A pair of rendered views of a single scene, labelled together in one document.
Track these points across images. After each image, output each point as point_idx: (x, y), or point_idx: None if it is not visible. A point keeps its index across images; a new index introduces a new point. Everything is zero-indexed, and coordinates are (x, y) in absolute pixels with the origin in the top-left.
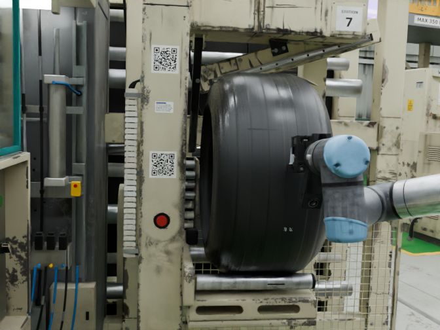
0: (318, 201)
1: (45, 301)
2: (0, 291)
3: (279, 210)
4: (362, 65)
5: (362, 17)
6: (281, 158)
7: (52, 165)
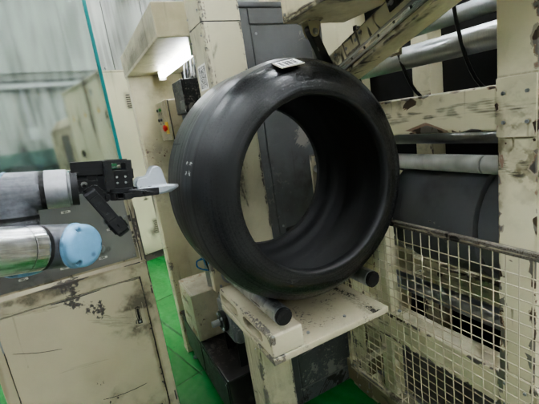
0: (111, 229)
1: None
2: (122, 243)
3: (185, 228)
4: None
5: None
6: (176, 175)
7: None
